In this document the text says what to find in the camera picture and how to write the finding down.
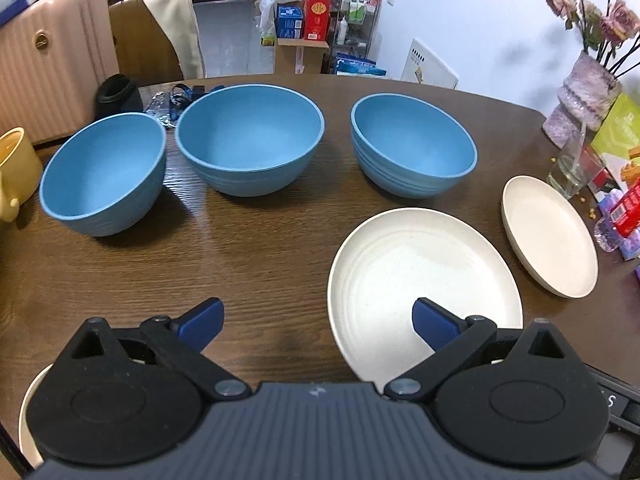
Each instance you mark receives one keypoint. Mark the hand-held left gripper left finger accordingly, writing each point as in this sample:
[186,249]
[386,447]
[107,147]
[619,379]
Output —
[202,322]

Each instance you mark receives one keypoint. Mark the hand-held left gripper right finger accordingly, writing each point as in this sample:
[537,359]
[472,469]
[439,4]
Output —
[435,325]

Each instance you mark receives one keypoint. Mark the large cream plate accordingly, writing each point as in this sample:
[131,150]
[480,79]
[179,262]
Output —
[415,260]

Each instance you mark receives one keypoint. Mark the smooth blue bowl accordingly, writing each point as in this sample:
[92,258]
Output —
[100,180]

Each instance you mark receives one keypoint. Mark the ribbed blue bowl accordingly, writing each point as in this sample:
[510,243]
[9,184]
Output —
[410,140]

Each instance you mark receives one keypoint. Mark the large purple tissue pack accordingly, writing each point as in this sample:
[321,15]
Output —
[632,247]

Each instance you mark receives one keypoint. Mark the scattered yellow kernels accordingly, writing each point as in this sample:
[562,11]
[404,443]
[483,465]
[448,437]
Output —
[590,212]

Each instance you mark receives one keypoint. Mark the red label water bottle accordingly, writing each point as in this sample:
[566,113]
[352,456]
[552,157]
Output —
[625,212]

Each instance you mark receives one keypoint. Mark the large blue bowl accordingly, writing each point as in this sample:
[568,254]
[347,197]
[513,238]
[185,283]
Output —
[250,135]

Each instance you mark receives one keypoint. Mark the small purple tissue pack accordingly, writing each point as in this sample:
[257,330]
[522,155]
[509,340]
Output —
[607,202]

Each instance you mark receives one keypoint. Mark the clear drinking glass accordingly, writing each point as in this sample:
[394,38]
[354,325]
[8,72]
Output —
[570,170]

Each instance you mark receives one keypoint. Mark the clear plastic wrapper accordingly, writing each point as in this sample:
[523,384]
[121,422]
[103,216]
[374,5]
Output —
[157,107]

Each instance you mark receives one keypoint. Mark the flat red box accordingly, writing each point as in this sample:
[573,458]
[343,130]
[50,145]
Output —
[607,180]

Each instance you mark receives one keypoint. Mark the clear straw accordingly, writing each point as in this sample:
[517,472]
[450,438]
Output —
[581,140]

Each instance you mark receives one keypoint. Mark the black cylinder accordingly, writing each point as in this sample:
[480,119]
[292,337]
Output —
[117,97]

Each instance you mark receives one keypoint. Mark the yellow mug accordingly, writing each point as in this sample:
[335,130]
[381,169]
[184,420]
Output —
[15,170]

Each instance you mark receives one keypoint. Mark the blue and white bags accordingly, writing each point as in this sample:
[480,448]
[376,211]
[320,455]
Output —
[357,65]

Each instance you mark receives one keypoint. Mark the green food box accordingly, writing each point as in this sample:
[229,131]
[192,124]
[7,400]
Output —
[622,125]

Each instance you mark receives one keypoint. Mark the pink textured vase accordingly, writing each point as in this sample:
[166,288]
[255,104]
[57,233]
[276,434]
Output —
[585,95]

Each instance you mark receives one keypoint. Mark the brown wooden chair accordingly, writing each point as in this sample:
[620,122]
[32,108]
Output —
[140,50]

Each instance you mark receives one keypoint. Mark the cardboard box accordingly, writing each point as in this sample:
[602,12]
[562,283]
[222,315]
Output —
[300,57]

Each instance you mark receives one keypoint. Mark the pink suitcase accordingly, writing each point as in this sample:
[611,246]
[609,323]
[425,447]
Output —
[60,60]

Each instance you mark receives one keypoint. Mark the wooden chair with cloth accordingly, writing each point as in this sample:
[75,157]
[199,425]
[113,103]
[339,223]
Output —
[175,25]

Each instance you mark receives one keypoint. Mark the metal storage rack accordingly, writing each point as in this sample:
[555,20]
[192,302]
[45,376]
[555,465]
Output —
[360,25]

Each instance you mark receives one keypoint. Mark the white bottle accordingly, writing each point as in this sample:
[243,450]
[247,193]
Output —
[341,30]

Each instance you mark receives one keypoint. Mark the blue box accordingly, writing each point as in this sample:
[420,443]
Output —
[289,22]

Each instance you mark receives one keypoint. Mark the tall red box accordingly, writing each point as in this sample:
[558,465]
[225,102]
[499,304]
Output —
[316,17]

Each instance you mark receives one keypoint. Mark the white plastic bag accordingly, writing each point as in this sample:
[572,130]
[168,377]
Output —
[272,2]

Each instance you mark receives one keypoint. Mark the dried pink flowers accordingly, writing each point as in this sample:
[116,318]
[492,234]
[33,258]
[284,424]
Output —
[617,22]

